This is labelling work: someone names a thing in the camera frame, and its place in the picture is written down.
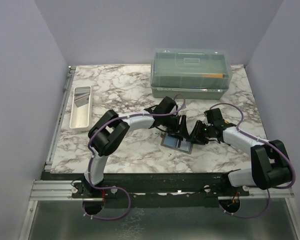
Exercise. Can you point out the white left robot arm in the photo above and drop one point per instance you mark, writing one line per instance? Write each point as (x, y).
(107, 134)

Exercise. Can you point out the clear lidded storage box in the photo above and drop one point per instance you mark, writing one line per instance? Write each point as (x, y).
(202, 74)

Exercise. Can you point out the grey leather card holder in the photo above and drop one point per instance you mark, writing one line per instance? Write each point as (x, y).
(176, 144)

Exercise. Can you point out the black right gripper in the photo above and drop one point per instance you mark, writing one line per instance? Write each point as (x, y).
(198, 140)

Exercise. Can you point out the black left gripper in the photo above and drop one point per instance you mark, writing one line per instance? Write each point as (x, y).
(174, 131)

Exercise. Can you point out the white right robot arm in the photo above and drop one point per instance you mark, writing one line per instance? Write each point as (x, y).
(270, 165)

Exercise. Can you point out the white plastic card tray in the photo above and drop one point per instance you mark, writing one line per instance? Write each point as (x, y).
(80, 117)

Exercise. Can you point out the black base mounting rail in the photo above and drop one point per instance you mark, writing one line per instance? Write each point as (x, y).
(152, 190)

